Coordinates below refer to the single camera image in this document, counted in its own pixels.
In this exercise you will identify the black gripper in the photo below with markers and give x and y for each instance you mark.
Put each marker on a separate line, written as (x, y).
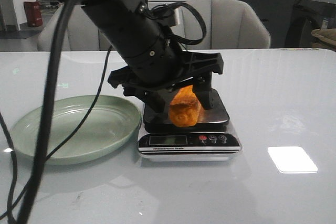
(153, 80)

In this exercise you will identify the orange corn cob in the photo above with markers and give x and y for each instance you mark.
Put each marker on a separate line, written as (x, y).
(184, 108)

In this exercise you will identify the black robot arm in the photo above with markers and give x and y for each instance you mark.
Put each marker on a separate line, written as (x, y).
(130, 27)

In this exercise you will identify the digital kitchen scale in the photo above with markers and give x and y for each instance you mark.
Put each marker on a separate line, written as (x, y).
(213, 138)

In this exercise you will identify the light green plate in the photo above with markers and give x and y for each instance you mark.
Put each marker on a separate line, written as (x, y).
(100, 127)

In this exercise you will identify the right grey armchair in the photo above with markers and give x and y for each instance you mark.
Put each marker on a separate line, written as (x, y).
(230, 24)

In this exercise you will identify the grey armchair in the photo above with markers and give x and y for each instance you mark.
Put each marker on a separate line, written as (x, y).
(230, 24)
(81, 33)

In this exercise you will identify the left grey armchair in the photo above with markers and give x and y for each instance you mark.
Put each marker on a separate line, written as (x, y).
(81, 33)

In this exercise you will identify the dark grey counter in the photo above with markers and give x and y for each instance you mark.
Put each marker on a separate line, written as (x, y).
(290, 22)

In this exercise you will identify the red trash bin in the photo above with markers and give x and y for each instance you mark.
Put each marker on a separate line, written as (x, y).
(33, 14)

